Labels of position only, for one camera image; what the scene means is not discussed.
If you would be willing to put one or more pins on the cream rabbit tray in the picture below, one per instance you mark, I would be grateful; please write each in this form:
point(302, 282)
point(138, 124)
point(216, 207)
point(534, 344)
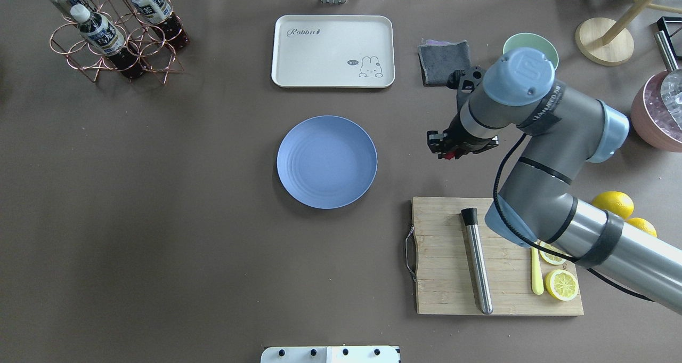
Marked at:
point(333, 51)

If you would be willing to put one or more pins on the yellow plastic knife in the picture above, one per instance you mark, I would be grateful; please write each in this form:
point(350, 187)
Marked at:
point(537, 286)

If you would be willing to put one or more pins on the lower lemon half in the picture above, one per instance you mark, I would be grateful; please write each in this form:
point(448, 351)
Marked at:
point(561, 284)

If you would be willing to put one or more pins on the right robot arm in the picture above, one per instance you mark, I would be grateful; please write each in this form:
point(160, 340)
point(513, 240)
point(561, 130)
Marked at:
point(567, 128)

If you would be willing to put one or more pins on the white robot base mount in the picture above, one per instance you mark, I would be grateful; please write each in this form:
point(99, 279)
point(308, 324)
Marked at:
point(343, 353)

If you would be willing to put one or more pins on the wooden stand with base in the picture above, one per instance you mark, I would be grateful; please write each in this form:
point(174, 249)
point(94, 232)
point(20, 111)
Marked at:
point(607, 42)

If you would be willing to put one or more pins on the green bowl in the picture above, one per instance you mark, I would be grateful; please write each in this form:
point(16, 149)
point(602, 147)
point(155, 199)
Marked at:
point(533, 41)

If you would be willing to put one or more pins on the whole lemon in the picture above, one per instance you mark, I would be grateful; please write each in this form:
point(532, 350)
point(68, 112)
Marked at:
point(642, 224)
point(616, 202)

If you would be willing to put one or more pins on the front tea bottle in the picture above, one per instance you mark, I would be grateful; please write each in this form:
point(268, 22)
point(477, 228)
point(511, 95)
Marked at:
point(105, 37)

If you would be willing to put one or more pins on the blue round plate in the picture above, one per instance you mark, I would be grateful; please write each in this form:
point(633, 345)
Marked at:
point(327, 162)

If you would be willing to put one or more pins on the back right tea bottle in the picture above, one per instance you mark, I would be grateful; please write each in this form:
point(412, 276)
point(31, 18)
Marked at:
point(165, 23)

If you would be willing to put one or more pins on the lower whole lemon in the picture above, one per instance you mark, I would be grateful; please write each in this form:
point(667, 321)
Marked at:
point(642, 224)

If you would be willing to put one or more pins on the upper lemon slice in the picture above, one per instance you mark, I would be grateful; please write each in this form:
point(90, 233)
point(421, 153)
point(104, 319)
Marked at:
point(550, 258)

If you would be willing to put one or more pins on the copper wire bottle rack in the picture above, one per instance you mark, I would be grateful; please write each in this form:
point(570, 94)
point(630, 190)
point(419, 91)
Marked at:
point(156, 57)

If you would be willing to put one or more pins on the wooden cutting board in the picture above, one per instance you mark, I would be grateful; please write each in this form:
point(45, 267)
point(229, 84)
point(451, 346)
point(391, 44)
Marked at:
point(444, 280)

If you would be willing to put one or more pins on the grey folded cloth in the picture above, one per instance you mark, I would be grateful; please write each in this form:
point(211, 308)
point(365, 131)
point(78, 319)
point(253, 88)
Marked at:
point(439, 60)

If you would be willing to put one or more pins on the upper whole lemon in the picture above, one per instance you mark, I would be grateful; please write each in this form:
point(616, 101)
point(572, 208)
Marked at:
point(616, 202)

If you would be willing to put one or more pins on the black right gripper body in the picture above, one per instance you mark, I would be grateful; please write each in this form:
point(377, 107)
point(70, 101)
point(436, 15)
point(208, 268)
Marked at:
point(457, 134)

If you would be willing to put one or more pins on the pink ice bucket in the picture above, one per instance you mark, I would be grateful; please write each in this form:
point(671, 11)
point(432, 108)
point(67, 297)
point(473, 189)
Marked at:
point(655, 111)

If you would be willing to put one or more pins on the steel muddler black tip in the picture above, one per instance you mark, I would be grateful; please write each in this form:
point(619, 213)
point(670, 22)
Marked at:
point(470, 219)

